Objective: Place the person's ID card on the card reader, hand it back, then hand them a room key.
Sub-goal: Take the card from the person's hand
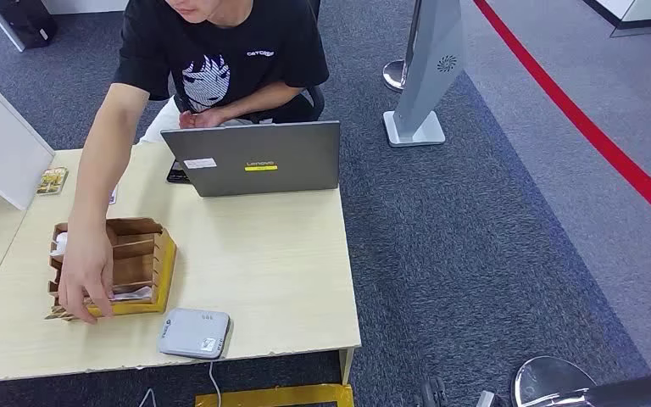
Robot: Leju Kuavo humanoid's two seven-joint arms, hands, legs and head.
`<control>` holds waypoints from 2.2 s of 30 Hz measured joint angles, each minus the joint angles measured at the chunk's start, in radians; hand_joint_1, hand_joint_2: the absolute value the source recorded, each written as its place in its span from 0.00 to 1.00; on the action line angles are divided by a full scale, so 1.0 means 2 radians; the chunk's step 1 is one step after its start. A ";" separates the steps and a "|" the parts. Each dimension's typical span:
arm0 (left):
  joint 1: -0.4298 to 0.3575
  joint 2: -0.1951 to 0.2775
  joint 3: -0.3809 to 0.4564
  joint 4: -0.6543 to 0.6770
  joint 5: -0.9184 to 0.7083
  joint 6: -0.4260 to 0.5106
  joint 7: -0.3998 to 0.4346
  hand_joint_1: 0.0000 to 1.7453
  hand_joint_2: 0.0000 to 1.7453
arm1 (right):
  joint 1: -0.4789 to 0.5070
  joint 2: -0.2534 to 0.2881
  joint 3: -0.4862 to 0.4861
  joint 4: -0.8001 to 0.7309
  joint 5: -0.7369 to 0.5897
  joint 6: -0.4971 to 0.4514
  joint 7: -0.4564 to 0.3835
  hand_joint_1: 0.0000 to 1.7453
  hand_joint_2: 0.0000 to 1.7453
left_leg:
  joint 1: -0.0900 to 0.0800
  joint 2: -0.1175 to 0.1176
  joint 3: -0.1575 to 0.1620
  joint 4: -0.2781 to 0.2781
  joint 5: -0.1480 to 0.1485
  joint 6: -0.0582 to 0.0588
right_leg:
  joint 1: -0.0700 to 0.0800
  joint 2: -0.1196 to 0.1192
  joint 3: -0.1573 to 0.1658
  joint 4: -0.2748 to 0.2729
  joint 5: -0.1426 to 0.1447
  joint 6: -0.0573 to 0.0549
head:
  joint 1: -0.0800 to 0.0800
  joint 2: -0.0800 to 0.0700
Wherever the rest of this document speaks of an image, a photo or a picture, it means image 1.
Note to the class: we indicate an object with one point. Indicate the person's right hand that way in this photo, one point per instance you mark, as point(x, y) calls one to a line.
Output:
point(85, 264)

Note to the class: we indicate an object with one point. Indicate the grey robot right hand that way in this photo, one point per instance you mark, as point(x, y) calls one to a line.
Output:
point(432, 393)

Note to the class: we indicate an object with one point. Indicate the person's left hand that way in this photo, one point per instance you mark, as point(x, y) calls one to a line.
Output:
point(199, 119)

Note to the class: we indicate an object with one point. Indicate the yellow printed room key card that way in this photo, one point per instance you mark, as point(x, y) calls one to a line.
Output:
point(58, 313)
point(52, 181)

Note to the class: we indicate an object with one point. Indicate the white ID card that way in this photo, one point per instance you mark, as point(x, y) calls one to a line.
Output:
point(113, 195)

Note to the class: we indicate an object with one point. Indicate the person's right forearm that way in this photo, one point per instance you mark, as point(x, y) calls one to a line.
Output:
point(103, 157)

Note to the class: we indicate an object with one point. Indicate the person's left forearm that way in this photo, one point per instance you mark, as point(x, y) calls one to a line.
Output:
point(258, 101)

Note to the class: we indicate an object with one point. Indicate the wooden card organizer box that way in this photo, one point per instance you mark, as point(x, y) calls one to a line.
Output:
point(140, 258)

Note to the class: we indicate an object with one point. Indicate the person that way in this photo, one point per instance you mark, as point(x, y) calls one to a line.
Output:
point(235, 39)

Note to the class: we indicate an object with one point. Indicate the grey card reader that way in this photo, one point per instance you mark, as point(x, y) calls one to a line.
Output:
point(193, 332)

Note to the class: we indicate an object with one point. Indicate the white tissue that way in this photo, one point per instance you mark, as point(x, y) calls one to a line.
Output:
point(60, 244)

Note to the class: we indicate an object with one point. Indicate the white cards in sleeve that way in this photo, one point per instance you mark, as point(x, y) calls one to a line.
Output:
point(132, 294)

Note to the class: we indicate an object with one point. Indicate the black smartphone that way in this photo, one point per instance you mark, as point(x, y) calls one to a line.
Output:
point(176, 175)

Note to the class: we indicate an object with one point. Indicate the grey laptop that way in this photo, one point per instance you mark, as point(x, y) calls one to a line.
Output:
point(258, 160)

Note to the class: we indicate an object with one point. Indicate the white monitor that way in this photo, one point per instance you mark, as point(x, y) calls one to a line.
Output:
point(0, 146)

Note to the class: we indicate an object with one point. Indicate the black bag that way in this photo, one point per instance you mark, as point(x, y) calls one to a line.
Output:
point(25, 19)

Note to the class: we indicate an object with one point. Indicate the grey kiosk stand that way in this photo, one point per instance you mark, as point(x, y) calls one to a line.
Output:
point(429, 73)

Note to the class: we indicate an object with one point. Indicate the red barrier belt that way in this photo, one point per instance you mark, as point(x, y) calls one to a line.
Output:
point(584, 126)

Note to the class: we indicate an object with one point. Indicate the white and black counter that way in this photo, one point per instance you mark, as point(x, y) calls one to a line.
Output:
point(634, 12)

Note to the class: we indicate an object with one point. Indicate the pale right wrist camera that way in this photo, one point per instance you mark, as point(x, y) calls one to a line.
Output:
point(485, 400)

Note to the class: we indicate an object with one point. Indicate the chrome stanchion with black post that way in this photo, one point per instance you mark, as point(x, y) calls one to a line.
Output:
point(550, 382)

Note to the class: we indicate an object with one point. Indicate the yellow floor tape frame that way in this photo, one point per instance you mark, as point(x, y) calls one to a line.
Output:
point(275, 396)

